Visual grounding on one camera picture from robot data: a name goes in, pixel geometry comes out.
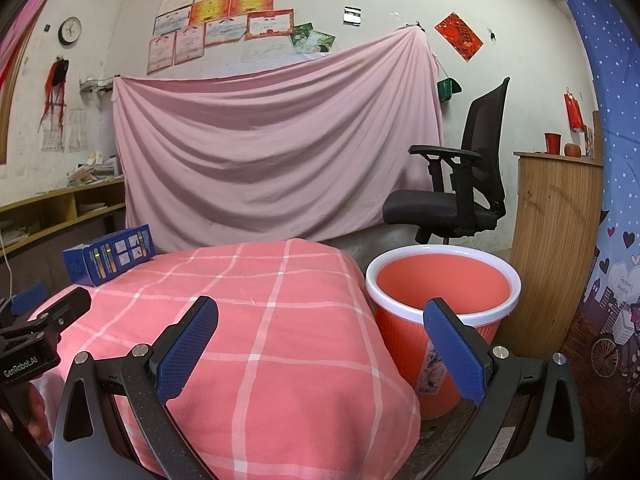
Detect wooden shelf desk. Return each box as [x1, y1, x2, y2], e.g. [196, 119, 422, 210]
[0, 179, 126, 253]

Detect person's left hand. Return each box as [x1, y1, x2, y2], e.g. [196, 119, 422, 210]
[24, 385, 52, 447]

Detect red tassel wall decoration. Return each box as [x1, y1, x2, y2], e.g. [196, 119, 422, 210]
[39, 57, 70, 131]

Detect green hanging bag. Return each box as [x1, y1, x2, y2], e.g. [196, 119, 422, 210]
[436, 76, 462, 103]

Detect white wall calendar sheets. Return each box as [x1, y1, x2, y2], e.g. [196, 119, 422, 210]
[42, 109, 88, 153]

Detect blue cardboard box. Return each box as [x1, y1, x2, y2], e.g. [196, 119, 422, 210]
[62, 224, 156, 287]

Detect wooden cabinet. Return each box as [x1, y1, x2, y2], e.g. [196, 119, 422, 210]
[497, 151, 606, 361]

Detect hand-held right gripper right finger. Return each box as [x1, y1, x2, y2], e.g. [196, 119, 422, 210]
[422, 297, 586, 480]

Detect wooden window frame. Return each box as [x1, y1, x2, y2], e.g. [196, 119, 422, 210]
[0, 50, 28, 165]

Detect black office chair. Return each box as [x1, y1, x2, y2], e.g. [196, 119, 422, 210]
[382, 77, 511, 246]

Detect round wall clock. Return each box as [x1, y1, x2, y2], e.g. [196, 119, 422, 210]
[58, 16, 82, 46]

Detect stack of books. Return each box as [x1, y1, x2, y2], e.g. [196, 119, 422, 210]
[67, 151, 123, 184]

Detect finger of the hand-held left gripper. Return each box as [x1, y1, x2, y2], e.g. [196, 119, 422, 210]
[27, 287, 92, 335]
[0, 281, 49, 317]

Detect pink hanging sheet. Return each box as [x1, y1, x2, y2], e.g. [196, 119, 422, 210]
[112, 26, 446, 256]

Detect small wall rack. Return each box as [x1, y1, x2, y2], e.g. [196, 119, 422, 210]
[80, 76, 117, 93]

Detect group of wall certificates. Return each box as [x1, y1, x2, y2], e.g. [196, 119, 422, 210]
[146, 0, 327, 75]

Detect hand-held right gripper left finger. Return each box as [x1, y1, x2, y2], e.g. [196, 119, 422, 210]
[51, 296, 219, 480]

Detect red hanging packet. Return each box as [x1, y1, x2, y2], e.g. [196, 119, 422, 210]
[564, 87, 587, 133]

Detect pink checked blanket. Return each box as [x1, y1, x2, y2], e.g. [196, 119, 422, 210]
[27, 239, 422, 480]

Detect pink window curtain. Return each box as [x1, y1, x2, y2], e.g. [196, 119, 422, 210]
[0, 0, 71, 91]

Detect green photo print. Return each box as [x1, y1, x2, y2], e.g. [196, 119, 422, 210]
[291, 22, 316, 53]
[307, 30, 337, 55]

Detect blue printed curtain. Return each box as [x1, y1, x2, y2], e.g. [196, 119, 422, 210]
[542, 0, 640, 461]

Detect orange bucket with white rim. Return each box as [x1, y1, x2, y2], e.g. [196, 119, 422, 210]
[365, 245, 522, 421]

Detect red paper wall poster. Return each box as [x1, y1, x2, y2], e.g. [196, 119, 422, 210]
[434, 12, 484, 62]

